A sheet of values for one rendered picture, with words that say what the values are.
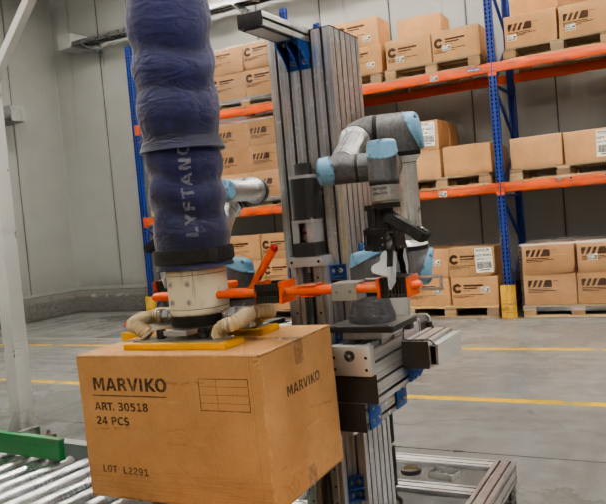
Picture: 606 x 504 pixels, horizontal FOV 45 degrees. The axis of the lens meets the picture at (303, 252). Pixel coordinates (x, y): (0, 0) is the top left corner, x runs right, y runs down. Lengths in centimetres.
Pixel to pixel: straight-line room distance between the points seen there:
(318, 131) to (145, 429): 117
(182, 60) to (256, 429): 97
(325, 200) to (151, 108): 78
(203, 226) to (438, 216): 865
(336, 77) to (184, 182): 80
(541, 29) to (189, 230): 739
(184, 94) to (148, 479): 103
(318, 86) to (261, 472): 133
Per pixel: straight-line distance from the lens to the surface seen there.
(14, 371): 541
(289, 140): 258
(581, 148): 881
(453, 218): 1043
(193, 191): 196
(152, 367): 196
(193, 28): 203
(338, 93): 255
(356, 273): 228
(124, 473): 212
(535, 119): 1021
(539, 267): 883
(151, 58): 202
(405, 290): 175
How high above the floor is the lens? 138
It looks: 3 degrees down
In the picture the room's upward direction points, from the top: 5 degrees counter-clockwise
